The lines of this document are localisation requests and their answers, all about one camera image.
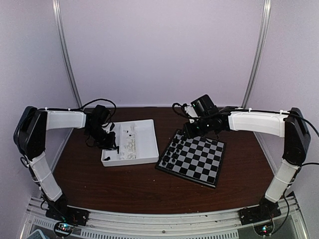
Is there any aluminium front rail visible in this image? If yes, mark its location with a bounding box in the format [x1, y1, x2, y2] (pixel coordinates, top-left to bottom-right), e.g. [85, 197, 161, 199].
[21, 190, 310, 239]

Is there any blue plastic basket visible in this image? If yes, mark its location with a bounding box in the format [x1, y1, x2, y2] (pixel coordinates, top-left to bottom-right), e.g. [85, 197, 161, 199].
[26, 230, 49, 239]

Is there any round circuit board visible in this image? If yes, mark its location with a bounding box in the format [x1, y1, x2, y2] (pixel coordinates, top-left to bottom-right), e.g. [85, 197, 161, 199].
[53, 222, 74, 237]
[254, 223, 274, 237]

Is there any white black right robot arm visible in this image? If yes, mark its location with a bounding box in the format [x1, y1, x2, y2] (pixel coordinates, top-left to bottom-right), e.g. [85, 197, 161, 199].
[181, 95, 311, 220]

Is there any white chess piece pile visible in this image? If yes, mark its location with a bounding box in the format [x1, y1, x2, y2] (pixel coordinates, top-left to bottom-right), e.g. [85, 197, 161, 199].
[119, 125, 137, 160]

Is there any left aluminium frame post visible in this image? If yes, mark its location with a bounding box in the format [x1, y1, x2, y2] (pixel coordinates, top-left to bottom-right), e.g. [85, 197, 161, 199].
[52, 0, 82, 107]

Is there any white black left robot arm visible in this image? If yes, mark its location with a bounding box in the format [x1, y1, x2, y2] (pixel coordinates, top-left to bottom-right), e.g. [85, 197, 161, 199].
[13, 105, 119, 221]

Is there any right round circuit board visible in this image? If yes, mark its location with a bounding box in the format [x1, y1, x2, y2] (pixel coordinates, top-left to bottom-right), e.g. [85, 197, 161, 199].
[254, 223, 274, 237]

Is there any black bishop chess piece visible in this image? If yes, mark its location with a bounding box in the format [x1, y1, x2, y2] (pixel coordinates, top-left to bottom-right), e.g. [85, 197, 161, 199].
[173, 136, 179, 143]

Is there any black silver chessboard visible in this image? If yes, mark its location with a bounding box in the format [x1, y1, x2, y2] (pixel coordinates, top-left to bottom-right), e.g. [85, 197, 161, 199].
[155, 129, 226, 188]

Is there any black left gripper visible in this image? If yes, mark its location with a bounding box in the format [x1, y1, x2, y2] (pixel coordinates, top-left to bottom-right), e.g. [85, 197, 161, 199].
[85, 125, 117, 150]

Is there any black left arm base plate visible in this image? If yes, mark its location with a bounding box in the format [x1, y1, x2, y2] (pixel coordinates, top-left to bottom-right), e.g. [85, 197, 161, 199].
[45, 207, 89, 226]

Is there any left round circuit board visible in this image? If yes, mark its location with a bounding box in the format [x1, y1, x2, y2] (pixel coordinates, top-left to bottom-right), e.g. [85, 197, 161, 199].
[53, 222, 74, 237]

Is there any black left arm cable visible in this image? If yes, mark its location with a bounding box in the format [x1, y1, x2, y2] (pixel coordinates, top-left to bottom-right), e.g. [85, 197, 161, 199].
[79, 98, 117, 122]

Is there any aluminium frame post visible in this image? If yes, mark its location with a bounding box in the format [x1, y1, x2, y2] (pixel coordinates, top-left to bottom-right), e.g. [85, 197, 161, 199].
[52, 0, 82, 107]
[242, 0, 272, 108]

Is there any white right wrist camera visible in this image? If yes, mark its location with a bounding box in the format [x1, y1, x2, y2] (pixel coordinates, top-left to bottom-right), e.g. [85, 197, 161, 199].
[182, 104, 198, 123]

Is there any white compartment tray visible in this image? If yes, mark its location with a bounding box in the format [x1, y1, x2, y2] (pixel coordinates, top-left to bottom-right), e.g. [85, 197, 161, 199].
[101, 119, 159, 167]

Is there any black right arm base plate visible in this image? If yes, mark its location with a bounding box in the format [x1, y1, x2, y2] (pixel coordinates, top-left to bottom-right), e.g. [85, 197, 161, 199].
[238, 206, 282, 225]

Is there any right aluminium frame post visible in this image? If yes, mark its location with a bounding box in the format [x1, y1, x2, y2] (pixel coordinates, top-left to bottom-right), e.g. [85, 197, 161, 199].
[242, 0, 272, 108]

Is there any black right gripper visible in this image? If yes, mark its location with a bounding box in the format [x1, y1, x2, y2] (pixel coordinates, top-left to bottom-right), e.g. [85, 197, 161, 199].
[181, 117, 212, 139]

